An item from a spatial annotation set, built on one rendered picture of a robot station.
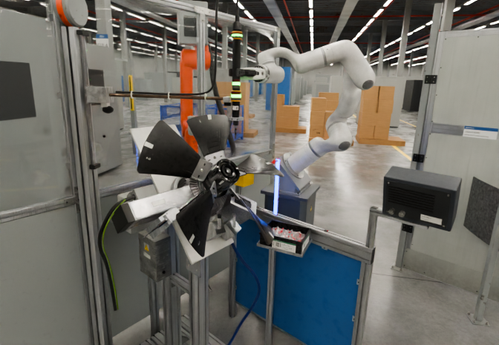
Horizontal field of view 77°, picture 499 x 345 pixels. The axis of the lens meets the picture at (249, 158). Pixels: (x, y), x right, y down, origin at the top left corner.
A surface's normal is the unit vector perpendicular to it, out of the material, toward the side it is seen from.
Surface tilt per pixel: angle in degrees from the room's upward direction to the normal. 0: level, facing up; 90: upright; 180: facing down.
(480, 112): 89
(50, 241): 90
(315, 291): 90
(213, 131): 42
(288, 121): 90
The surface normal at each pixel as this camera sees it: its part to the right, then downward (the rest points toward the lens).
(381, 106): -0.20, 0.22
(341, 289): -0.65, 0.16
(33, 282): 0.76, 0.17
